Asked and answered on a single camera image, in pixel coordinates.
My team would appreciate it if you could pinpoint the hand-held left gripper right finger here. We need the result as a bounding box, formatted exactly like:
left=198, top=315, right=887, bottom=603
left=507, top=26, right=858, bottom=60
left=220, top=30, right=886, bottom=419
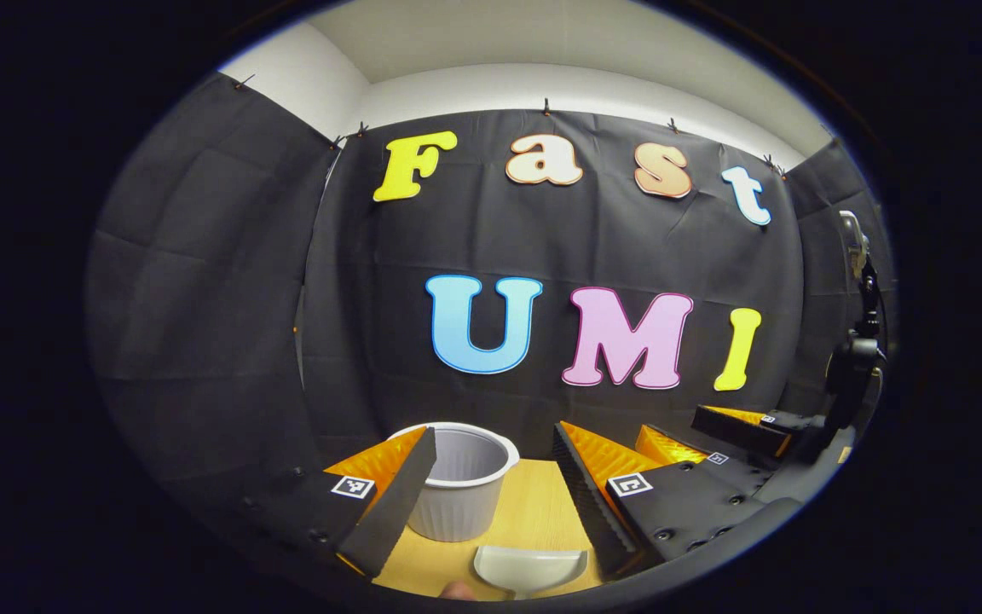
left=552, top=420, right=769, bottom=579

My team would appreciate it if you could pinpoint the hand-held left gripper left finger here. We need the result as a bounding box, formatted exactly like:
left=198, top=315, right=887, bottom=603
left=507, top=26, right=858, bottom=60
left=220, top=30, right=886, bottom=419
left=240, top=426, right=438, bottom=579

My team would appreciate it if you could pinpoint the black camera stand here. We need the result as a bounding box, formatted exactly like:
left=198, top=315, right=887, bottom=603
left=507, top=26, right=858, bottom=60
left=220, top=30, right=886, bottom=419
left=823, top=209, right=892, bottom=432

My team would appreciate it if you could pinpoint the white dustpan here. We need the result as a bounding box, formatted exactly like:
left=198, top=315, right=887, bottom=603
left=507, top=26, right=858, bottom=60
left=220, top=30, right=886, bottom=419
left=473, top=546, right=588, bottom=600

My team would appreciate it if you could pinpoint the wooden desktop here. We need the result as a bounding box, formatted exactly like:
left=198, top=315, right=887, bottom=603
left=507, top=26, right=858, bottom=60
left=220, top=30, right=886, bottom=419
left=325, top=435, right=679, bottom=602

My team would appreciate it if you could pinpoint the white garbage bin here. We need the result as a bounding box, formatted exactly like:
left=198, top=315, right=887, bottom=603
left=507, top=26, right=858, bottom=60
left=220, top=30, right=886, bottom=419
left=387, top=421, right=521, bottom=543

